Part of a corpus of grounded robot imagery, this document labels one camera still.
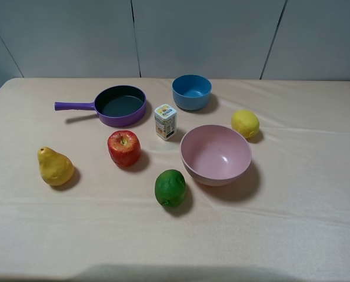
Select blue plastic bowl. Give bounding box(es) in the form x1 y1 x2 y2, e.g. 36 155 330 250
172 75 212 111

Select purple toy frying pan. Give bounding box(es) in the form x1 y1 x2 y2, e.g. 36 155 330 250
54 85 147 127

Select yellow pear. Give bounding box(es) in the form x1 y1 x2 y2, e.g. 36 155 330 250
38 147 75 186

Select pink plastic bowl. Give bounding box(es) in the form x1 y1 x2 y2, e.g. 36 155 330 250
179 125 252 186

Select red apple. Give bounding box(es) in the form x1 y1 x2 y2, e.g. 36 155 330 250
107 130 141 167

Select small white carton box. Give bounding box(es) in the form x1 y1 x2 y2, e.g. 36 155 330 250
154 104 177 140

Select yellow lemon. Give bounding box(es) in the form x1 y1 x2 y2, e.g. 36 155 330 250
231 110 259 139

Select green lime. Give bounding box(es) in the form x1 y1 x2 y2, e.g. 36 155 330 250
155 169 187 207

